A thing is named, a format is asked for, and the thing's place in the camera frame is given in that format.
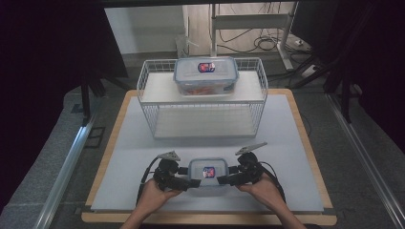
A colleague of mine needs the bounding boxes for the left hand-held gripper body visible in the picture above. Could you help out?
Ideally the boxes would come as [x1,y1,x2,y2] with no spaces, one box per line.
[152,150,191,192]

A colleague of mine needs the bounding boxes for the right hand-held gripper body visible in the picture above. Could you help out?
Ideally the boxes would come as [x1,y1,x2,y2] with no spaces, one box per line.
[234,141,266,187]

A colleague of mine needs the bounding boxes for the small clear food container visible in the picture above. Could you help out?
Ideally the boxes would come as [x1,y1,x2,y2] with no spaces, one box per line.
[187,157,230,197]

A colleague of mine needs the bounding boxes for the white wire shelf rack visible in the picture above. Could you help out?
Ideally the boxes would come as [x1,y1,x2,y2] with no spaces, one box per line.
[137,56,269,140]

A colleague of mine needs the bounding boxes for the large clear food container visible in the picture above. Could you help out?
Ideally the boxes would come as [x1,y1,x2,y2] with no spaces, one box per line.
[173,56,240,96]

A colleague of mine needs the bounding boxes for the person's right hand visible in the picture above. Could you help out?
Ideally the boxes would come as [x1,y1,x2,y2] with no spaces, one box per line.
[236,173,283,214]

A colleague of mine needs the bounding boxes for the person's left hand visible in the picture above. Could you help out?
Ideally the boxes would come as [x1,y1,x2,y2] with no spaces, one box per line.
[139,177,183,215]

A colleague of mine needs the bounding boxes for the white table mat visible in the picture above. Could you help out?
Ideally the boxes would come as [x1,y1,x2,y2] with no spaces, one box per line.
[90,94,325,214]

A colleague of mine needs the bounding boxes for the black tripod stand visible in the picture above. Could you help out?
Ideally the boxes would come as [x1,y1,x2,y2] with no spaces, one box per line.
[78,71,128,119]
[288,47,356,124]

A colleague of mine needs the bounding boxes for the white power strip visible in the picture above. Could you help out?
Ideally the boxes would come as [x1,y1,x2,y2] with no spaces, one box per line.
[300,64,320,79]

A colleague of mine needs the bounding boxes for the dark curtain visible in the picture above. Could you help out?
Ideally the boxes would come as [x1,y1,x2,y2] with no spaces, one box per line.
[0,0,129,215]
[290,0,405,155]

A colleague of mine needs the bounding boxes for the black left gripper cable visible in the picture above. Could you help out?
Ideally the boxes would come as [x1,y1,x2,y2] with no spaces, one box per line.
[136,155,161,206]

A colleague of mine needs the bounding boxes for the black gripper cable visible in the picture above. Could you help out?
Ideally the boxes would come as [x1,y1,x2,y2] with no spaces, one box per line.
[258,160,287,204]
[136,155,161,206]

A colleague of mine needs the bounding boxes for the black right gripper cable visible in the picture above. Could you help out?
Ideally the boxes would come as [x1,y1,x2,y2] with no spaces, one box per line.
[258,160,287,204]

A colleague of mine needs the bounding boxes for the aluminium rail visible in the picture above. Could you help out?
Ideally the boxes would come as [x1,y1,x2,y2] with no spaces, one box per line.
[327,93,405,229]
[32,123,96,229]

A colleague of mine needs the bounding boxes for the black floor cables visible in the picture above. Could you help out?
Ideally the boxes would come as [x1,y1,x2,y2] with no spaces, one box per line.
[217,28,311,55]

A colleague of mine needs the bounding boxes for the white metal stand frame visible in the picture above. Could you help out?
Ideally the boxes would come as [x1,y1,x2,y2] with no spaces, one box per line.
[209,2,295,72]

